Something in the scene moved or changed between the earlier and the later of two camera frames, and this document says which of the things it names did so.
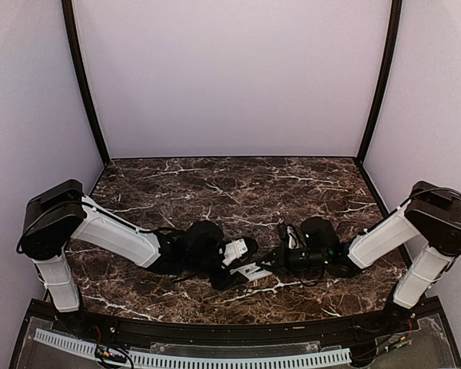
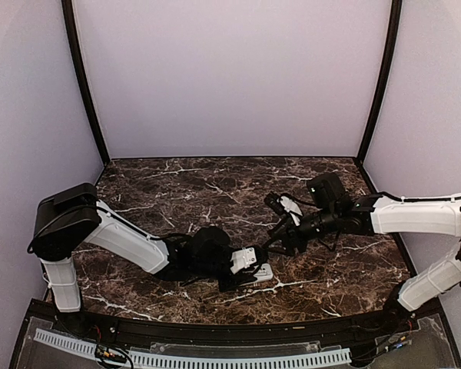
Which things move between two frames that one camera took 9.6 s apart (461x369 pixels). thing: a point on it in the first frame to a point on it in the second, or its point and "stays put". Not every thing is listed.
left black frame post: [83, 82] stays put
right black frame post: [380, 91] stays put
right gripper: [280, 261] to [290, 231]
